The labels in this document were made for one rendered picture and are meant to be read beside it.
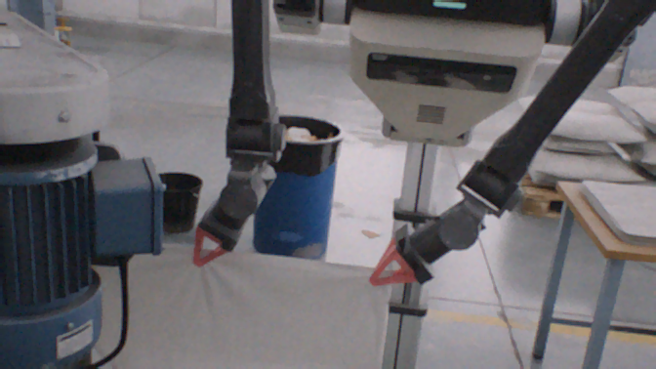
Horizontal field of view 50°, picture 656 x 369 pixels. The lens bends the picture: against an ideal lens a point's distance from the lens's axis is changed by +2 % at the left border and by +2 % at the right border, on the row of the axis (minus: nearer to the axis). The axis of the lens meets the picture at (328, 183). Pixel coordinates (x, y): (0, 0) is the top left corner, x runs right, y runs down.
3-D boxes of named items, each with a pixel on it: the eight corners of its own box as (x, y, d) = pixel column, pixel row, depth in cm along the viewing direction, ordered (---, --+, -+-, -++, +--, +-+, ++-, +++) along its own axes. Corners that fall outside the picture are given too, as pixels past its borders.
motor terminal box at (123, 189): (154, 239, 89) (153, 153, 85) (166, 277, 79) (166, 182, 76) (85, 244, 86) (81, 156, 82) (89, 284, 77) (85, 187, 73)
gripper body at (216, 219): (195, 228, 105) (219, 191, 103) (211, 204, 115) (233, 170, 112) (231, 251, 106) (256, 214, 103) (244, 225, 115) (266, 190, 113)
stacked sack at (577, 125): (631, 132, 450) (636, 113, 446) (645, 150, 411) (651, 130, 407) (524, 120, 461) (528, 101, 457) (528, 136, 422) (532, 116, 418)
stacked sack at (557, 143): (583, 133, 491) (588, 114, 486) (613, 162, 429) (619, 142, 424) (521, 127, 493) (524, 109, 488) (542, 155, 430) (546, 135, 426)
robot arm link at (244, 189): (286, 121, 105) (230, 116, 106) (272, 141, 94) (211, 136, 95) (283, 194, 109) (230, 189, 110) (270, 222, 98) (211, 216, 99)
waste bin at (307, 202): (338, 230, 389) (348, 119, 367) (332, 272, 341) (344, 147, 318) (254, 222, 391) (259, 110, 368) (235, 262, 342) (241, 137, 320)
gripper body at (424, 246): (399, 254, 104) (439, 226, 102) (398, 227, 113) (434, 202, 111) (425, 285, 105) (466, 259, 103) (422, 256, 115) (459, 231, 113)
